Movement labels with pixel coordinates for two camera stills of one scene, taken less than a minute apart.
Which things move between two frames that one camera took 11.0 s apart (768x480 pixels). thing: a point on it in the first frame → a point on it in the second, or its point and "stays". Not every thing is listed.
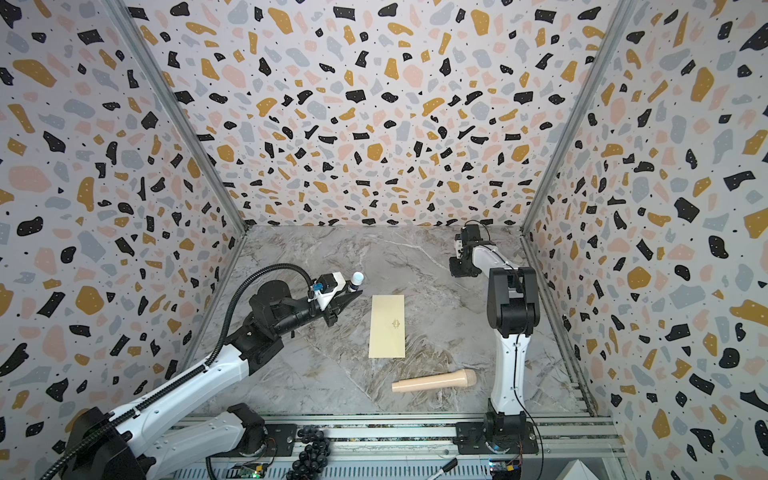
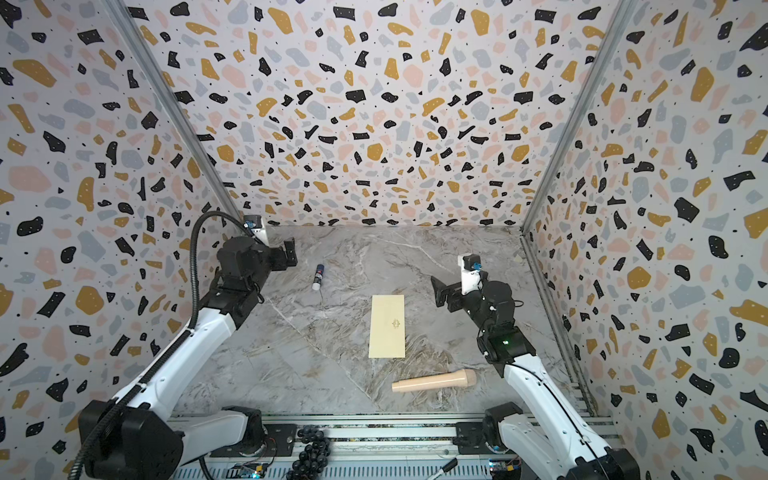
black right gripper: x=462 y=264 → x=454 y=294
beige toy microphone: x=464 y=377 stays
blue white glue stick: x=357 y=278 → x=318 y=277
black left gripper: x=338 y=307 → x=280 y=262
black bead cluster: x=312 y=460 stays
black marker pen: x=447 y=467 stays
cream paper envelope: x=387 y=339 stays
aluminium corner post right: x=623 y=15 stays
